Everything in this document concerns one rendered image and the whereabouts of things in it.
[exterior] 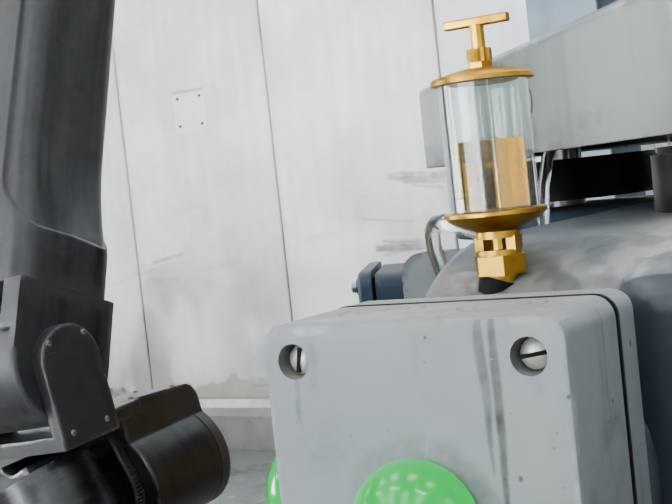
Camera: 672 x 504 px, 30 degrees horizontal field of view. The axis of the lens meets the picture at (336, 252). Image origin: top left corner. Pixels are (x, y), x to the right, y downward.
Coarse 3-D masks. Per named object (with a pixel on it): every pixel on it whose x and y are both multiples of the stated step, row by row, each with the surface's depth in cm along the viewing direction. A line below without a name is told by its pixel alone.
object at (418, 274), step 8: (416, 256) 76; (424, 256) 76; (448, 256) 75; (408, 264) 76; (416, 264) 76; (424, 264) 76; (408, 272) 76; (416, 272) 76; (424, 272) 76; (432, 272) 76; (408, 280) 77; (416, 280) 76; (424, 280) 76; (432, 280) 76; (408, 288) 77; (416, 288) 76; (424, 288) 76; (408, 296) 77; (416, 296) 76; (424, 296) 76
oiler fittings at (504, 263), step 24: (456, 24) 35; (480, 24) 34; (480, 48) 34; (456, 72) 34; (480, 72) 33; (504, 72) 33; (528, 72) 34; (456, 216) 34; (480, 216) 34; (504, 216) 34; (528, 216) 34; (480, 240) 35; (504, 240) 35; (480, 264) 35; (504, 264) 34
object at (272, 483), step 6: (276, 462) 31; (270, 468) 31; (276, 468) 31; (270, 474) 31; (276, 474) 31; (270, 480) 31; (276, 480) 31; (270, 486) 31; (276, 486) 30; (270, 492) 31; (276, 492) 30; (270, 498) 31; (276, 498) 30
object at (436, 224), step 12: (552, 156) 60; (540, 168) 60; (540, 180) 60; (540, 192) 60; (432, 216) 44; (540, 216) 60; (432, 228) 44; (444, 228) 43; (456, 228) 43; (432, 240) 45; (432, 252) 46; (432, 264) 47; (444, 264) 47
